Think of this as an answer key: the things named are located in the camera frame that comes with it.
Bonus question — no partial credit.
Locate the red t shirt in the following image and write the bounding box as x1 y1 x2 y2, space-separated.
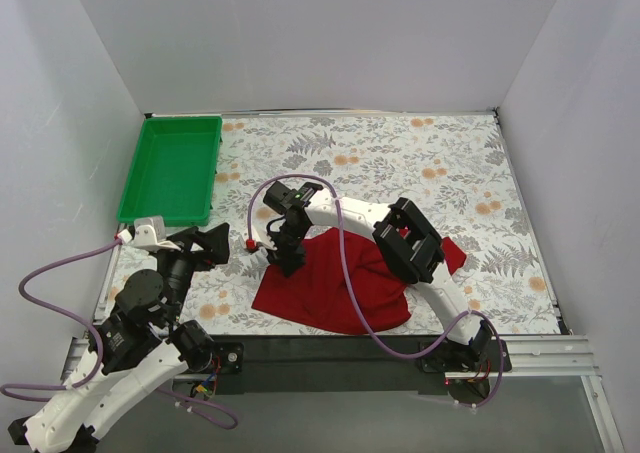
250 226 468 335

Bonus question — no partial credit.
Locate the green plastic tray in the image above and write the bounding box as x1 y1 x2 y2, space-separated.
117 116 222 227

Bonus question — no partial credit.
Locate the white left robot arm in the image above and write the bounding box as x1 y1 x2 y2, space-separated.
8 217 230 452

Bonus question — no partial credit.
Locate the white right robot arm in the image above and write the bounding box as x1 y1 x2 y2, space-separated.
248 175 502 371

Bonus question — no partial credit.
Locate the floral patterned table mat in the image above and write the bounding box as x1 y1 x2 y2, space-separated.
182 114 560 335

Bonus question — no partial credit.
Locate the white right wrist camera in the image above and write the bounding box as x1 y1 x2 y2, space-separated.
245 229 280 253

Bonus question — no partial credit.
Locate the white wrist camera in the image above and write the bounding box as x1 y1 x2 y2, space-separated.
130 216 180 253
245 229 280 253

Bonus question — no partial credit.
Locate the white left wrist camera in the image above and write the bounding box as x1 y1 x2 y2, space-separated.
130 216 180 253

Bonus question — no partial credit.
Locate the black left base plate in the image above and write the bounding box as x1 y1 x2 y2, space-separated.
200 342 244 375

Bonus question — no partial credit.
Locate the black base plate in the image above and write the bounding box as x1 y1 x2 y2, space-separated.
417 339 512 376
200 342 244 375

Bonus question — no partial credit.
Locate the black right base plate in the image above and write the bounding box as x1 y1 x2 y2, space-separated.
417 339 512 376

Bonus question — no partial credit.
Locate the aluminium frame rail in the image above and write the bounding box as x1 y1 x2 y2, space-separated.
42 333 626 453

